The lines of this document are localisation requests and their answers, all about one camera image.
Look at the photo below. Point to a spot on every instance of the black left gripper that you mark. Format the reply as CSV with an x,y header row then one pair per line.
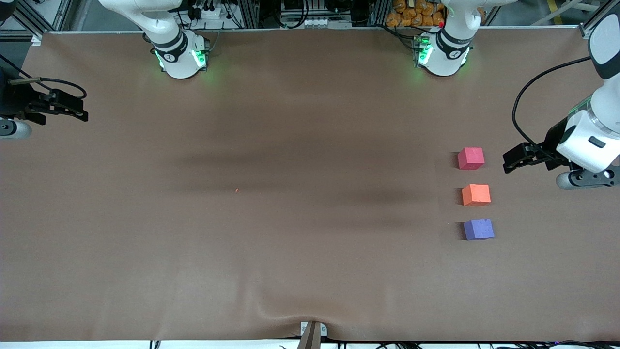
x,y
552,141

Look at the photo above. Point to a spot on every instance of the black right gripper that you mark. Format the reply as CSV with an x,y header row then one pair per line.
x,y
15,103

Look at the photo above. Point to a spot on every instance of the orange foam block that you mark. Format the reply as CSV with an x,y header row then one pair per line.
x,y
475,195

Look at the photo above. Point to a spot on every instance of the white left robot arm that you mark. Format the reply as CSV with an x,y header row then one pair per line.
x,y
443,58

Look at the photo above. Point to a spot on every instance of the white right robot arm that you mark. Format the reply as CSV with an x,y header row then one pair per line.
x,y
181,55

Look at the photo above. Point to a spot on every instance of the red foam block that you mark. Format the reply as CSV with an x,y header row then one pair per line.
x,y
471,158

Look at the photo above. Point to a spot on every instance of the purple foam block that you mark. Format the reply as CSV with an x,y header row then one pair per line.
x,y
478,229

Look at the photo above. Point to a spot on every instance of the white power strip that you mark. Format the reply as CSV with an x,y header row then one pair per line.
x,y
208,12

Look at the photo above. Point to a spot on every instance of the pile of orange snack bags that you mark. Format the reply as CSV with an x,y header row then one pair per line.
x,y
411,14

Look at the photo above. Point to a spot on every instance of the brown table mat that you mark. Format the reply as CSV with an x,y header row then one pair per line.
x,y
310,266

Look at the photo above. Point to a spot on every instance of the white connector strip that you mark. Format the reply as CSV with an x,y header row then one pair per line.
x,y
324,23

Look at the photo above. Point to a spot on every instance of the metal table corner bracket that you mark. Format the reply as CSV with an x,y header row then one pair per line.
x,y
587,32
37,39

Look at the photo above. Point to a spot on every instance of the small metal edge bracket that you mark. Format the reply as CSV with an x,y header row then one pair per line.
x,y
323,329

